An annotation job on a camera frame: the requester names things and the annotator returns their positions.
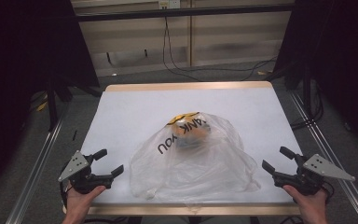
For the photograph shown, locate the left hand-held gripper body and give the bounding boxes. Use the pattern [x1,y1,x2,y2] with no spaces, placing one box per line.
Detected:
[58,150,113,195]

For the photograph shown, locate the yellow floor tape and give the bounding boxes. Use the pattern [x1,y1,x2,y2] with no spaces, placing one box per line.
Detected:
[35,100,48,113]

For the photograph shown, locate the person's right hand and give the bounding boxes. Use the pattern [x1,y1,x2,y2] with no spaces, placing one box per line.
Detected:
[282,185,329,217]

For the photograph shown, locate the black stand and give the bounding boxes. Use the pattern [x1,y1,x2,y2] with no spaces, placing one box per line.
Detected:
[266,61,313,121]
[45,79,103,133]

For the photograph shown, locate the clear printed plastic bag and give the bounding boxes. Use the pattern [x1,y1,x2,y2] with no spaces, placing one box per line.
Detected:
[129,111,262,210]

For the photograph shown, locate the orange juice bottle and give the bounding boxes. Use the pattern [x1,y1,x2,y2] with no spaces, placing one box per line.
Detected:
[169,119,191,149]
[189,119,213,149]

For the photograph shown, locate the black curtain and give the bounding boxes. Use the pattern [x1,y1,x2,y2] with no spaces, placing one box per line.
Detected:
[273,0,358,161]
[0,0,101,201]

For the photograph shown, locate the wooden table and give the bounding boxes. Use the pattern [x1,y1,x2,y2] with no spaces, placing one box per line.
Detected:
[79,80,303,217]

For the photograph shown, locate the white wall socket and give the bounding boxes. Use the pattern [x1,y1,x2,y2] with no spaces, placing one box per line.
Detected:
[158,0,181,9]

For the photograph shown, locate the black wall cable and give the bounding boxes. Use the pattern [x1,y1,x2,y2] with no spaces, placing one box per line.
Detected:
[162,17,201,82]
[166,17,280,81]

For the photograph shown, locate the metal floor rail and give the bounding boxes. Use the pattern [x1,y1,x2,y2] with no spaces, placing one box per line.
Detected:
[289,92,358,224]
[5,115,67,224]

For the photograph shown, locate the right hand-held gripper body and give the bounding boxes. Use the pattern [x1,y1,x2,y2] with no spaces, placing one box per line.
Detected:
[272,153,356,197]

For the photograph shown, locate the person's left hand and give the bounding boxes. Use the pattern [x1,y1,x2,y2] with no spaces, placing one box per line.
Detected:
[64,185,107,217]

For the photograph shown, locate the black floor cables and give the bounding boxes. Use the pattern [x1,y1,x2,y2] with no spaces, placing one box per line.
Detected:
[290,79,324,131]

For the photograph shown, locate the pale blue table mat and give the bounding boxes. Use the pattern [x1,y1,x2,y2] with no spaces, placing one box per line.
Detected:
[79,87,303,205]

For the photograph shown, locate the black horizontal bar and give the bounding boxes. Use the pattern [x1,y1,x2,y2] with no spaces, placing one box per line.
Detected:
[74,4,296,23]

